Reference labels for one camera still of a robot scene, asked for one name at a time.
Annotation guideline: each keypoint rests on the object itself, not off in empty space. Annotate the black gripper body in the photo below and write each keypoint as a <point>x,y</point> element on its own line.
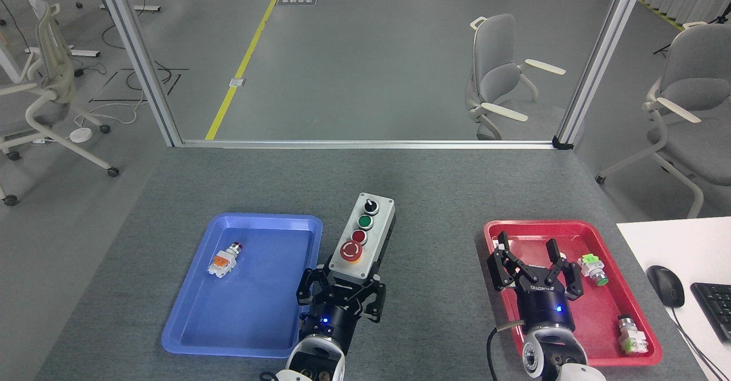
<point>334,324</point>
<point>542,308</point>

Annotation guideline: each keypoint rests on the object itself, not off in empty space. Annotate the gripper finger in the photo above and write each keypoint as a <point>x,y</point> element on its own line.
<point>371,301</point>
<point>313,289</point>
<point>568,275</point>
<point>508,264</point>

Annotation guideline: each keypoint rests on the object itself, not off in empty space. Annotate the grey control box with buttons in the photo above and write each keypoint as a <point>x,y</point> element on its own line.
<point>362,235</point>

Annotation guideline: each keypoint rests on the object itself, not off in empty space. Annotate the silver push button green block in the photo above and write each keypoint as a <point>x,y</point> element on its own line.
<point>631,335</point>

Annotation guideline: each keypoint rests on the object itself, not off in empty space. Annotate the red push button orange block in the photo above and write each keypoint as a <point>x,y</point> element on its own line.
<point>224,261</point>

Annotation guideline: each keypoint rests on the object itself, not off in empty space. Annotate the red plastic tray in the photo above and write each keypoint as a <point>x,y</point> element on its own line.
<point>599,312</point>

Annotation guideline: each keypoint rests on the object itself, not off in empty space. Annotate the blue plastic tray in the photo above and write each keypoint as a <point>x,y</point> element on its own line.
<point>251,307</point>

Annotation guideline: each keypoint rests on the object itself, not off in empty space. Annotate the black computer mouse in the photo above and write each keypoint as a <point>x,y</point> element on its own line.
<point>666,285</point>

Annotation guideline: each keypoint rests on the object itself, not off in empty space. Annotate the white side table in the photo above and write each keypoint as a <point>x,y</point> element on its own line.
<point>679,244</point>

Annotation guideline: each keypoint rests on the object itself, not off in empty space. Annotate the black keyboard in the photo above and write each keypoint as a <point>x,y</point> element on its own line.
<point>717,309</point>

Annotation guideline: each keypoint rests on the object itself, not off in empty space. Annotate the grey office chair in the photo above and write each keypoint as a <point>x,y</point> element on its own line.
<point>694,112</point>
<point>494,72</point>

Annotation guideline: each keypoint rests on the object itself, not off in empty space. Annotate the silver floor socket plate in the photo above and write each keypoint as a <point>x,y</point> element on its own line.
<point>237,82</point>

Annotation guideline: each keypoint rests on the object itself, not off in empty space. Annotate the white round floor device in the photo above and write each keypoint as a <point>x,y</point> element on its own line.
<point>80,135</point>

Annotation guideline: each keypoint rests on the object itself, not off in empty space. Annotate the black floor label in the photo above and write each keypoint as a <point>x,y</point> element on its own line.
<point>296,1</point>

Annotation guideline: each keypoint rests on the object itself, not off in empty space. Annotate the white desk foot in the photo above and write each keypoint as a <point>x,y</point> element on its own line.
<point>143,8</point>
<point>80,53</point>

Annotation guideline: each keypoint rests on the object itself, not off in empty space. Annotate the white mesh office chair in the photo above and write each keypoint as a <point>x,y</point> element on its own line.
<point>48,84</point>

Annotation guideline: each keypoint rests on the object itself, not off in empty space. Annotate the green push button switch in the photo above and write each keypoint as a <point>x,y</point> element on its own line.
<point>592,269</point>

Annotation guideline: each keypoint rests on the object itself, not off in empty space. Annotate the black corner bracket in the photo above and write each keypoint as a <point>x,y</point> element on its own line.
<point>562,143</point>

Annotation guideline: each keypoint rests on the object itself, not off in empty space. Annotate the silver aluminium rail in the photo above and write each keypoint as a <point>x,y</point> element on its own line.
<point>365,144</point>

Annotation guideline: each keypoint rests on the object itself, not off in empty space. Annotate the silver aluminium post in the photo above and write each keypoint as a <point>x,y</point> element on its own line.
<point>140,61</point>
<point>602,55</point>

